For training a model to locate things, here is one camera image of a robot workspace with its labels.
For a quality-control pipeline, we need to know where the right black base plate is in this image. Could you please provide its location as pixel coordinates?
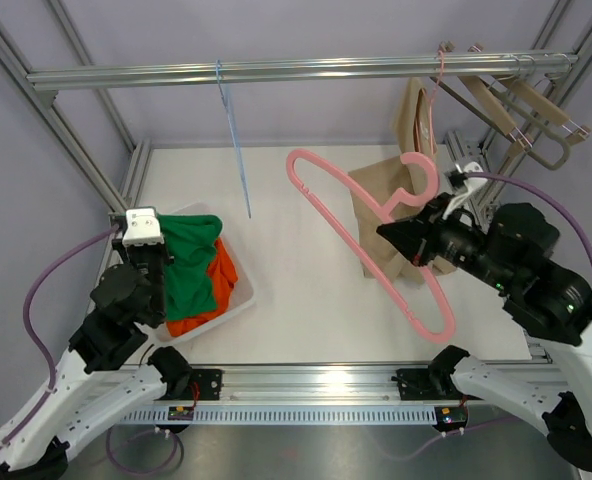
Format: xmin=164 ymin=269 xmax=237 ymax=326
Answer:
xmin=390 ymin=367 xmax=478 ymax=401

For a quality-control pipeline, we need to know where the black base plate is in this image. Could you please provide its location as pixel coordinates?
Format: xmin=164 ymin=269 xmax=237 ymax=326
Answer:
xmin=168 ymin=368 xmax=223 ymax=402
xmin=390 ymin=367 xmax=478 ymax=401

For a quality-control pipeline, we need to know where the green t shirt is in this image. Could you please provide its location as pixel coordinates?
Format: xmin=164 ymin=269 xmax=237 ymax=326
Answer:
xmin=159 ymin=214 xmax=223 ymax=322

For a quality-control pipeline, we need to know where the pink hanger with green shirt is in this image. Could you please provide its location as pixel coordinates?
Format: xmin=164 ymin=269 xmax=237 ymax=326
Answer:
xmin=285 ymin=148 xmax=457 ymax=344

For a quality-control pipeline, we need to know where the orange t shirt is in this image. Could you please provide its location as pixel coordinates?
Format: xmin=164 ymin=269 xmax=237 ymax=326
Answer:
xmin=167 ymin=238 xmax=238 ymax=337

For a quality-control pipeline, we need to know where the beige t shirt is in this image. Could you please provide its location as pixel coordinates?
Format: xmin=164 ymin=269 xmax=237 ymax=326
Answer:
xmin=349 ymin=78 xmax=437 ymax=285

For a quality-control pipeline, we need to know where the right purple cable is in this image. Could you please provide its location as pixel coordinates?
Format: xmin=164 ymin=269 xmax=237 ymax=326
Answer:
xmin=365 ymin=172 xmax=592 ymax=461

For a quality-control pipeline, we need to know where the pink hanger with beige shirt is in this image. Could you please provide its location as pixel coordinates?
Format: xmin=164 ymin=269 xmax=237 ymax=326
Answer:
xmin=420 ymin=47 xmax=445 ymax=157

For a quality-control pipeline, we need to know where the wooden hanger right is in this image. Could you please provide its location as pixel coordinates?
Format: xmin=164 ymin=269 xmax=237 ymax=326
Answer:
xmin=484 ymin=73 xmax=591 ymax=145

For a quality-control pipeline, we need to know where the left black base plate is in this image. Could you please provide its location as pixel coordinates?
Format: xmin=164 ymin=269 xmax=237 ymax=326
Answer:
xmin=168 ymin=368 xmax=223 ymax=402

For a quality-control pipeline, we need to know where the white slotted cable duct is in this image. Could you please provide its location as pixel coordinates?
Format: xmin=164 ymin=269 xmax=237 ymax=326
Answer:
xmin=121 ymin=405 xmax=437 ymax=426

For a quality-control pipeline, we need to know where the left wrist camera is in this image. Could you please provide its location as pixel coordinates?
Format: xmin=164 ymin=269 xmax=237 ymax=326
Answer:
xmin=122 ymin=207 xmax=164 ymax=247

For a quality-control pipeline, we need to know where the aluminium hanging rail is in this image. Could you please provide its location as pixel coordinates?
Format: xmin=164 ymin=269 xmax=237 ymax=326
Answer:
xmin=27 ymin=50 xmax=579 ymax=91

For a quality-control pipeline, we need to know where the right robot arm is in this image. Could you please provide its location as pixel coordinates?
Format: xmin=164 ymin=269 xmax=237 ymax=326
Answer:
xmin=377 ymin=194 xmax=592 ymax=472

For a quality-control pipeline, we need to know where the white plastic basket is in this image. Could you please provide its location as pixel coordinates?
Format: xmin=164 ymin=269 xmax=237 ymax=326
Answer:
xmin=152 ymin=203 xmax=255 ymax=344

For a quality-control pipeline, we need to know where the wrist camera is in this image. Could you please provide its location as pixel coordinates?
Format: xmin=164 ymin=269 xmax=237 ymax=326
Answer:
xmin=122 ymin=207 xmax=164 ymax=247
xmin=442 ymin=161 xmax=486 ymax=220

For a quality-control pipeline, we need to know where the wooden hanger left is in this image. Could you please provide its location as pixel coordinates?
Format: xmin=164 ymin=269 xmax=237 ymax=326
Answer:
xmin=438 ymin=75 xmax=532 ymax=156

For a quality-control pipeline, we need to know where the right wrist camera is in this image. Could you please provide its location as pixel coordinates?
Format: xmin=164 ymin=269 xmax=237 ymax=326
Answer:
xmin=442 ymin=161 xmax=486 ymax=220

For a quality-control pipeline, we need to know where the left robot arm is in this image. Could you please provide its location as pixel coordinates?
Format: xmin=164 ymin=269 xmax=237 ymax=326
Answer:
xmin=0 ymin=237 xmax=192 ymax=479

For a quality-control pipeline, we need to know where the front aluminium rail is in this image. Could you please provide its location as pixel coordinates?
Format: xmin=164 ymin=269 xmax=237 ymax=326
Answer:
xmin=95 ymin=363 xmax=585 ymax=405

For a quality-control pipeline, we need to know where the wooden hanger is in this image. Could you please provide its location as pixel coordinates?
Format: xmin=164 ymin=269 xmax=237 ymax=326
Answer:
xmin=438 ymin=75 xmax=532 ymax=156
xmin=484 ymin=73 xmax=591 ymax=145

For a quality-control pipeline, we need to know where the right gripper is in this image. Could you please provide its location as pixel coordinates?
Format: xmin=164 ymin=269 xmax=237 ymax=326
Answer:
xmin=377 ymin=191 xmax=513 ymax=291

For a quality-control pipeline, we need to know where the grey plastic hanger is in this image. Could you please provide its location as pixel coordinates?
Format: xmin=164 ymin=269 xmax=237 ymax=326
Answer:
xmin=485 ymin=74 xmax=575 ymax=172

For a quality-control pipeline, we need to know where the light blue wire hanger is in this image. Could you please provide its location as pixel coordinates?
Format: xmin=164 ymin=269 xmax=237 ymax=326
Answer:
xmin=215 ymin=60 xmax=252 ymax=219

